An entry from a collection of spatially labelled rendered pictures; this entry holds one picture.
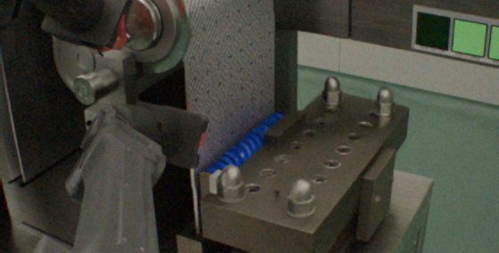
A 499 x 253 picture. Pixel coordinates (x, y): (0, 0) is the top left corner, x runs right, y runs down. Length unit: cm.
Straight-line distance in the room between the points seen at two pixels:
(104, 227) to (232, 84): 57
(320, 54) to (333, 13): 275
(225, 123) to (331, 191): 19
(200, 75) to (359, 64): 292
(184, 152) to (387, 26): 41
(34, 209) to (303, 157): 47
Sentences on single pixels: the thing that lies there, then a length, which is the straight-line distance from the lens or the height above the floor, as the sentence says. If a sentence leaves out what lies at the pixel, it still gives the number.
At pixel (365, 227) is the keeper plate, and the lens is 98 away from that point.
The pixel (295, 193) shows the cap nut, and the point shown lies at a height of 106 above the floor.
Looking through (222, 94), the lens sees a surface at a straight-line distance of 93.
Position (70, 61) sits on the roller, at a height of 117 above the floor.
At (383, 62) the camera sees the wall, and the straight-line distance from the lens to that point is 369.
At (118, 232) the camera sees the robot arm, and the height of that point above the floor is 127.
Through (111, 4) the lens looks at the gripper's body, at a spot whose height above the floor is 130.
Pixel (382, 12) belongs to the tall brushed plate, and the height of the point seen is 120.
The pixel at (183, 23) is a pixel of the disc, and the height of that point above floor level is 125.
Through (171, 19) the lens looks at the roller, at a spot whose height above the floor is 126.
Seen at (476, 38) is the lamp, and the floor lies 119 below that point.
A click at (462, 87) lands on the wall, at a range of 361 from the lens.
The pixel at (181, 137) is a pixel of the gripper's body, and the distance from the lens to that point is 81.
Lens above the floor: 150
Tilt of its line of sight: 26 degrees down
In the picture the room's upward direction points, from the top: 1 degrees counter-clockwise
